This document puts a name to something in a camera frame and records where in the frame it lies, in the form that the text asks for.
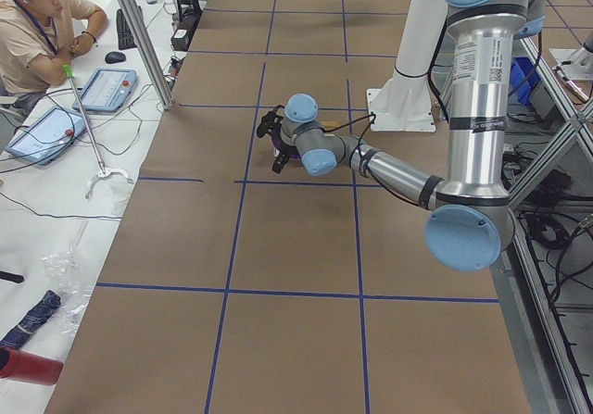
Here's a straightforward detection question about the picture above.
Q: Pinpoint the aluminium frame post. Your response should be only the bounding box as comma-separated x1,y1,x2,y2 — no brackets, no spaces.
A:
117,0,173,110

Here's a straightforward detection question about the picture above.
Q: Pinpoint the near teach pendant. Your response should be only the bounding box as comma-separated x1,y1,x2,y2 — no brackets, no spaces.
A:
6,107,86,165

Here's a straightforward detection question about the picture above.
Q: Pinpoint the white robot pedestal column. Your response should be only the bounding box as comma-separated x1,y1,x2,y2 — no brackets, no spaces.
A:
367,0,448,132

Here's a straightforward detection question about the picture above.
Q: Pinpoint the folded dark plaid umbrella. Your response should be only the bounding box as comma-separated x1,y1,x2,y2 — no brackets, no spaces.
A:
1,290,61,350

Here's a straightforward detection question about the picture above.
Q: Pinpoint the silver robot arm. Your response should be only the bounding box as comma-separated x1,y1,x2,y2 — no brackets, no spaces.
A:
257,0,545,271

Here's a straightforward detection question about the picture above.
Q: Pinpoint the reacher grabber stick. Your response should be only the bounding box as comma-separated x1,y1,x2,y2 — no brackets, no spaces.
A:
62,64,133,200

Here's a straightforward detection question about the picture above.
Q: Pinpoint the black box with label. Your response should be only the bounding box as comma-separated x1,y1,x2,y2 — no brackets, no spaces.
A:
170,29,190,52

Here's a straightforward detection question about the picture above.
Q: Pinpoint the clear plastic wrapper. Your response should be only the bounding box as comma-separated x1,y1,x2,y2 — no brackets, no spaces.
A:
42,220,94,337

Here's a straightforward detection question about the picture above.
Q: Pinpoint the seated man beige shirt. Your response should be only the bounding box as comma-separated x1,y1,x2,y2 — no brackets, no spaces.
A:
1,0,107,115

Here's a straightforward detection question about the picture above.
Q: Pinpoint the black computer mouse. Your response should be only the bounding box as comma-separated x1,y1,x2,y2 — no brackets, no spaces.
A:
104,51,127,64

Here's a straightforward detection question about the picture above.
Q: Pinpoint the far teach pendant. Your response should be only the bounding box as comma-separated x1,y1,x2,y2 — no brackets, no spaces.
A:
80,68,138,114

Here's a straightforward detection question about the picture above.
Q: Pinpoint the black keyboard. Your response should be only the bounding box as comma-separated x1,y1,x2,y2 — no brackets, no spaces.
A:
116,8,136,50

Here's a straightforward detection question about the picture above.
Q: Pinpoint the red cylinder bottle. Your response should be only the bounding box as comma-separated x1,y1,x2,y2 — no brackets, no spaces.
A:
1,347,64,386

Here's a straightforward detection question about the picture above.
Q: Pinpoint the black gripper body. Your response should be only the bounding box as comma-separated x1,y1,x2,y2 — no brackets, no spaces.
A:
276,133,299,161

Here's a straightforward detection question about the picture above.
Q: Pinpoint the teach pendant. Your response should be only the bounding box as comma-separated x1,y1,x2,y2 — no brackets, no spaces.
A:
6,107,86,165
80,68,138,114

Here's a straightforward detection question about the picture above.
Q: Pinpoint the purple towel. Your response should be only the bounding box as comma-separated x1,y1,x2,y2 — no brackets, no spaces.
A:
271,130,300,161

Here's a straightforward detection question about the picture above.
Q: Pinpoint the blue plastic bin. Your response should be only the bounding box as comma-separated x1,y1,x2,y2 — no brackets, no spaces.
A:
509,56,541,106

